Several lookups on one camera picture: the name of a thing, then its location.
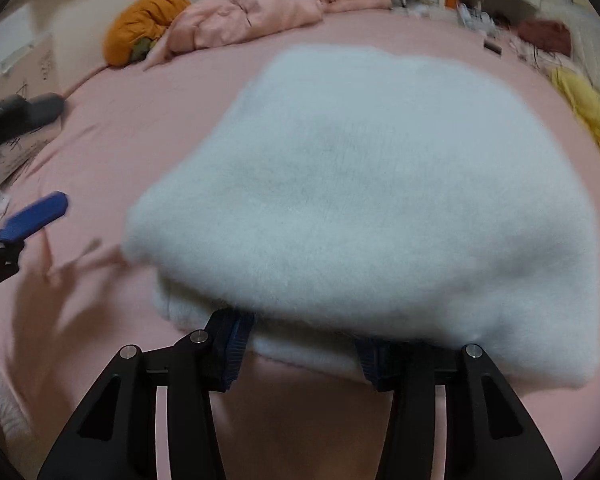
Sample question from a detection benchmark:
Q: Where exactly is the pink duvet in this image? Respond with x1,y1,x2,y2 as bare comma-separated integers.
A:
142,0,392,70

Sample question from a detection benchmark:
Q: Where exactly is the pink bed sheet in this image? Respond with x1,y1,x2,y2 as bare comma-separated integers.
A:
0,7,600,480

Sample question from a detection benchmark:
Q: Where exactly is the maroon bag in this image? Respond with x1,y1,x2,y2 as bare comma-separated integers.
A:
519,19,572,56

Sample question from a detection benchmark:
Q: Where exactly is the black cable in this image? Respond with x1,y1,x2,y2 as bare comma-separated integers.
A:
517,42,561,73

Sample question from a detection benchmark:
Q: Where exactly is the yellow rabbit print pillow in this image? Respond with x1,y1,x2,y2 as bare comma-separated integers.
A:
550,66,600,188

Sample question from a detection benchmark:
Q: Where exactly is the cardboard box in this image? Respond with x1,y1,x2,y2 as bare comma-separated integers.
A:
0,32,65,188

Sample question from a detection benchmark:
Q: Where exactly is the white tufted headboard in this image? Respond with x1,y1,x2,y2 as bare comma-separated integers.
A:
562,2,600,111

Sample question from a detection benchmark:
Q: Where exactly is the orange pumpkin cushion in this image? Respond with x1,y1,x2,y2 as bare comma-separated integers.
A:
103,0,192,68

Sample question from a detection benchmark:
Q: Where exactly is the white knit cardigan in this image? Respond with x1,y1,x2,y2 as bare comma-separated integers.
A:
121,45,600,390

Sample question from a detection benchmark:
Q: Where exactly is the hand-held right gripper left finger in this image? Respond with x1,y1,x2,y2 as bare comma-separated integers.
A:
37,310,257,480

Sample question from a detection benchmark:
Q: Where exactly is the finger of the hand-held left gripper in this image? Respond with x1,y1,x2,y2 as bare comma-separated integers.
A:
0,191,70,297
0,92,67,157

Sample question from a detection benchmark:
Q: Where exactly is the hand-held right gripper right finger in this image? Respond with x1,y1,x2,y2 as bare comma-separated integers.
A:
355,337,563,480

